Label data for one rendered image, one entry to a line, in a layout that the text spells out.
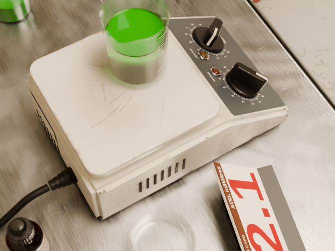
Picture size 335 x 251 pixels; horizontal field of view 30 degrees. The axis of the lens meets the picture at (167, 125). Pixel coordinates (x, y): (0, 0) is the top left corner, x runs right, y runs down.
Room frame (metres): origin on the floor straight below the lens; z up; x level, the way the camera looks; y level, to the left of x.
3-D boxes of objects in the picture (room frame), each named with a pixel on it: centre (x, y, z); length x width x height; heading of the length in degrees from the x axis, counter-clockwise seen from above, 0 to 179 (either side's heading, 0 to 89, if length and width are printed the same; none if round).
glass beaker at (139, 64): (0.29, 0.03, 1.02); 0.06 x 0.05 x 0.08; 157
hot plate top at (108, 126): (0.27, 0.04, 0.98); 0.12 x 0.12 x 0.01; 33
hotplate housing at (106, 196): (0.28, 0.02, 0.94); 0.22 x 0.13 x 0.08; 123
